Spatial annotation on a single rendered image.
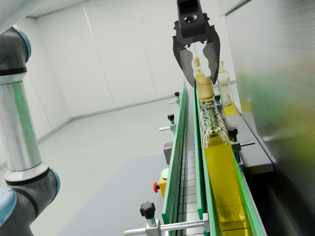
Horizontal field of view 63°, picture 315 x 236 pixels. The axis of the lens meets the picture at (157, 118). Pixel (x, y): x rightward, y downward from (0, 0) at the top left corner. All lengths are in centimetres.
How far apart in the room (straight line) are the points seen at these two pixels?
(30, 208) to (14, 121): 23
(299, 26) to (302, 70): 5
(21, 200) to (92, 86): 627
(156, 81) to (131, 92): 71
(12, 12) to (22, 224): 49
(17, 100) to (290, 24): 63
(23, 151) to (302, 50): 67
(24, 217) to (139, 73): 595
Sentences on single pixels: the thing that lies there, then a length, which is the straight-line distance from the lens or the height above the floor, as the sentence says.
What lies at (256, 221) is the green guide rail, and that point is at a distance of 49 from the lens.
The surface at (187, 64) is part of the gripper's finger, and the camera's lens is 57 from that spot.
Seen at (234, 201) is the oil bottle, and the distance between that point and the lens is 60.
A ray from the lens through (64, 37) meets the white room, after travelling 709.
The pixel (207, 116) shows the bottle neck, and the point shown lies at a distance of 52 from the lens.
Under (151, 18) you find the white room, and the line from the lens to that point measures 645.
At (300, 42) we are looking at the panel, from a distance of 36.
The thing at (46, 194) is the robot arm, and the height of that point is 97.
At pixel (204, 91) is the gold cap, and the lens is 57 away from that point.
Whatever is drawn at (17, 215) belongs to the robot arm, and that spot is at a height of 99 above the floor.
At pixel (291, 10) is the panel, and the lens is 38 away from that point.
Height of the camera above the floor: 128
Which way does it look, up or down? 15 degrees down
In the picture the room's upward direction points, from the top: 15 degrees counter-clockwise
